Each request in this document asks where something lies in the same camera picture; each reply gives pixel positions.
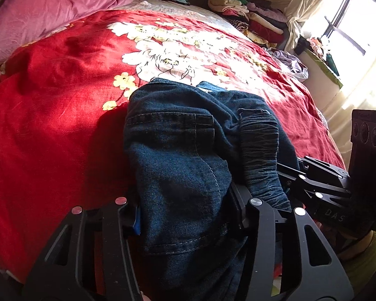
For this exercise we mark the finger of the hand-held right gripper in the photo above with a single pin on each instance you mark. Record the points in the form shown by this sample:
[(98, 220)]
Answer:
[(289, 177), (326, 171)]

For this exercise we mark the green-edged cloth cover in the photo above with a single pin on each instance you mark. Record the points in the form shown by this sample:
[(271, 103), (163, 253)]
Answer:
[(329, 72)]

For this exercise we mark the cream curtain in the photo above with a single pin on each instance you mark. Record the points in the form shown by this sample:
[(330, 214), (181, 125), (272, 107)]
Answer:
[(313, 3)]

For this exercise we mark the red floral bedspread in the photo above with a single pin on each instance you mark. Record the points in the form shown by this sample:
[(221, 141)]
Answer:
[(50, 116)]

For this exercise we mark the lavender cloth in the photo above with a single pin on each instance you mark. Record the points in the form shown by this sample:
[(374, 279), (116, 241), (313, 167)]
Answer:
[(291, 64)]

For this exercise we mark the pink quilt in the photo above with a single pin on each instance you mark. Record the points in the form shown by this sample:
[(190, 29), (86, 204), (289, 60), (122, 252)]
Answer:
[(50, 9)]

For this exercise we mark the window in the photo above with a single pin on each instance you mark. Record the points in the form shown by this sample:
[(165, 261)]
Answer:
[(347, 12)]

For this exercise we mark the pile of folded clothes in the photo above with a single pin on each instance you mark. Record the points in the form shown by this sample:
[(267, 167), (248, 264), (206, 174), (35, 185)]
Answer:
[(257, 18)]

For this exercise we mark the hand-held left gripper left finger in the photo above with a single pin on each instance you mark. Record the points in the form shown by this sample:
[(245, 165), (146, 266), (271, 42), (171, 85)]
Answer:
[(137, 222)]

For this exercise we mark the blue denim pants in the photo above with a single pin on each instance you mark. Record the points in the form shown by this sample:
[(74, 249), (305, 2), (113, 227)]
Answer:
[(175, 163)]

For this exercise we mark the white cabinet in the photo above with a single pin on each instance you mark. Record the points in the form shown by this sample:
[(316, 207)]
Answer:
[(319, 84)]

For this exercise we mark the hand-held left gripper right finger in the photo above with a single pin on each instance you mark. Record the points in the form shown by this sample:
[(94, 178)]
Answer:
[(241, 207)]

